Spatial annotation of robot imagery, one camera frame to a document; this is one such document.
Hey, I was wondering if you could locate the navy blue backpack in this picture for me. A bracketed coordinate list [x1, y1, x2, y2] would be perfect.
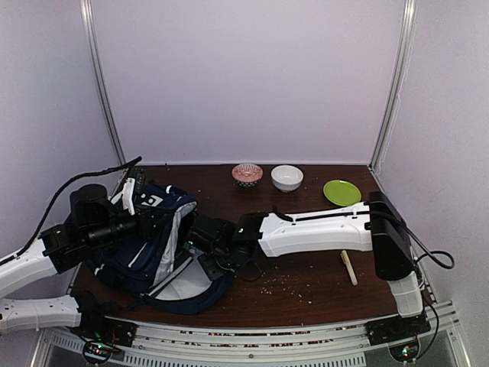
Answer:
[85, 179, 234, 315]

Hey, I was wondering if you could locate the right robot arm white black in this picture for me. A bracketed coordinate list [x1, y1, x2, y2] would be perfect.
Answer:
[209, 191, 423, 338]

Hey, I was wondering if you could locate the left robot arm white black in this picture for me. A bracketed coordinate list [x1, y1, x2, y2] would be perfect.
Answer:
[1, 211, 157, 339]

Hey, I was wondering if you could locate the red patterned bowl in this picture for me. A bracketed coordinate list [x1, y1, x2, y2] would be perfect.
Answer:
[232, 163, 264, 188]

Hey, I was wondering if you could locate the white ceramic bowl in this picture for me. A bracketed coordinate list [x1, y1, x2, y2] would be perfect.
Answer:
[270, 165, 304, 193]

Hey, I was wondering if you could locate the cream yellow marker pen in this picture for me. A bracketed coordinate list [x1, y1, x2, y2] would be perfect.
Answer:
[340, 250, 358, 286]

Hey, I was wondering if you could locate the green plate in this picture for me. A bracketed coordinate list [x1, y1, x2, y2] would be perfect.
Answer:
[322, 180, 361, 206]

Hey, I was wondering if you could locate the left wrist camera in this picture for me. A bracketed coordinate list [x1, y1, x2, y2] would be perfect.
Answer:
[70, 183, 136, 241]

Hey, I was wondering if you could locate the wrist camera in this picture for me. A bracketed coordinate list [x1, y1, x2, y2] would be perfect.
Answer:
[70, 183, 136, 241]
[187, 215, 235, 255]

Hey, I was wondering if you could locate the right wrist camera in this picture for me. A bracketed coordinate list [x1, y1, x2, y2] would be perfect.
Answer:
[187, 215, 235, 255]

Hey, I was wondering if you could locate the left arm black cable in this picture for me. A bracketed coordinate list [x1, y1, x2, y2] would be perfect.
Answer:
[0, 155, 143, 265]

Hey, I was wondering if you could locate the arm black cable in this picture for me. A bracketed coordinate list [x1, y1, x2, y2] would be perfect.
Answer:
[404, 225, 456, 271]
[0, 155, 143, 265]

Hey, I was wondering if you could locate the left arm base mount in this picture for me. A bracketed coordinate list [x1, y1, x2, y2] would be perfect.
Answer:
[69, 317, 138, 366]

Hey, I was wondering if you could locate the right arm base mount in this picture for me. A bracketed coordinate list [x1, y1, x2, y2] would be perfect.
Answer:
[365, 313, 431, 364]

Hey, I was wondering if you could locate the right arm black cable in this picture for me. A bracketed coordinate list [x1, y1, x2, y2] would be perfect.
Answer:
[404, 225, 456, 271]

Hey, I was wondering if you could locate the left aluminium frame post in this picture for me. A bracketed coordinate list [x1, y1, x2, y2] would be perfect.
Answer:
[79, 0, 126, 164]

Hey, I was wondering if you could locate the aluminium frame post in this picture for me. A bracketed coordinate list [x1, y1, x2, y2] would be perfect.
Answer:
[79, 0, 126, 164]
[370, 0, 417, 176]

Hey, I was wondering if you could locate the right aluminium frame post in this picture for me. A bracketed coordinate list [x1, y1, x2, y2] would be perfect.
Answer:
[370, 0, 417, 176]

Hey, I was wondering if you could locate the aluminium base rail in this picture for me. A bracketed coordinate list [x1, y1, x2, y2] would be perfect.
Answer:
[36, 300, 469, 367]

